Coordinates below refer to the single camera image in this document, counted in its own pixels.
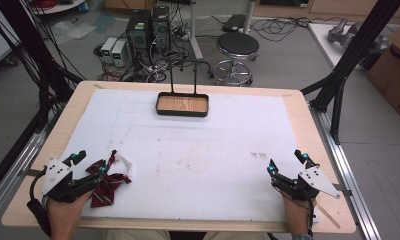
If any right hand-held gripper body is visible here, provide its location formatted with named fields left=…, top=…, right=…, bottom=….
left=275, top=165, right=343, bottom=203

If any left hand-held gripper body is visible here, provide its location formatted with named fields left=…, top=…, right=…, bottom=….
left=41, top=158, right=102, bottom=204

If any dark red striped bow tie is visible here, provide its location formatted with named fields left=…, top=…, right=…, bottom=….
left=85, top=149, right=133, bottom=209

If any person's right hand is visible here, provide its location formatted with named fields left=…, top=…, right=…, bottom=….
left=282, top=195, right=313, bottom=236

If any person's left hand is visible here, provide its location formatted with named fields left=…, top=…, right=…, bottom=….
left=47, top=191, right=93, bottom=240

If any light wooden table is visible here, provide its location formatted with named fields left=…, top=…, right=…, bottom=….
left=1, top=80, right=357, bottom=234

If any white foam mat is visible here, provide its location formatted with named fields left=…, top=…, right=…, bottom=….
left=68, top=87, right=319, bottom=223

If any white bench power supply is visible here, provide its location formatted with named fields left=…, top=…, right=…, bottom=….
left=100, top=36, right=118, bottom=65
left=110, top=40, right=129, bottom=68

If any white floor board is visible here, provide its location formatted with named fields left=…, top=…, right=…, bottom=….
left=307, top=22, right=372, bottom=72

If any brown cardboard box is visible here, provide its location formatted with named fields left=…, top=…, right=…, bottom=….
left=365, top=22, right=400, bottom=117

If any clear plastic sheet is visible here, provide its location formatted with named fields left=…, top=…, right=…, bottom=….
left=50, top=19, right=98, bottom=45

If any black round stool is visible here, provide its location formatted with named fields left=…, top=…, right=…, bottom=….
left=212, top=31, right=261, bottom=87

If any black computer tower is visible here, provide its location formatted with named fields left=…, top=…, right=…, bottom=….
left=150, top=5, right=172, bottom=55
left=125, top=9, right=153, bottom=65

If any round white table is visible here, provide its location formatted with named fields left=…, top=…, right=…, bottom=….
left=30, top=0, right=88, bottom=16

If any flat black box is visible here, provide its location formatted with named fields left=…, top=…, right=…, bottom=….
left=221, top=13, right=248, bottom=34

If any white desk leg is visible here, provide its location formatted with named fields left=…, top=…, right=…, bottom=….
left=187, top=0, right=205, bottom=61
left=242, top=0, right=257, bottom=34

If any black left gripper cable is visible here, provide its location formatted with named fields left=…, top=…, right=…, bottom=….
left=28, top=172, right=48, bottom=202

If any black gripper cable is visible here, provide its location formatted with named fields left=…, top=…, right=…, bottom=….
left=28, top=172, right=48, bottom=202
left=306, top=198, right=318, bottom=238

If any aluminium rail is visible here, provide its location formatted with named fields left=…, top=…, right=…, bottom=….
left=308, top=101, right=383, bottom=240
left=0, top=131, right=46, bottom=222

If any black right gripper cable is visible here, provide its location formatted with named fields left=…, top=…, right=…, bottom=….
left=306, top=198, right=318, bottom=238

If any black wrist strap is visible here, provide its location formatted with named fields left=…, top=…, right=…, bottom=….
left=26, top=198, right=53, bottom=237

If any black tray with wire stand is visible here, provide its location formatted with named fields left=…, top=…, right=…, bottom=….
left=155, top=59, right=210, bottom=118

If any black metal frame strut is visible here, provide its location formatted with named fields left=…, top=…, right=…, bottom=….
left=0, top=0, right=84, bottom=198
left=300, top=0, right=400, bottom=145

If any tangle of floor cables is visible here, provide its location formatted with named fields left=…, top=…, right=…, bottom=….
left=92, top=6, right=216, bottom=84

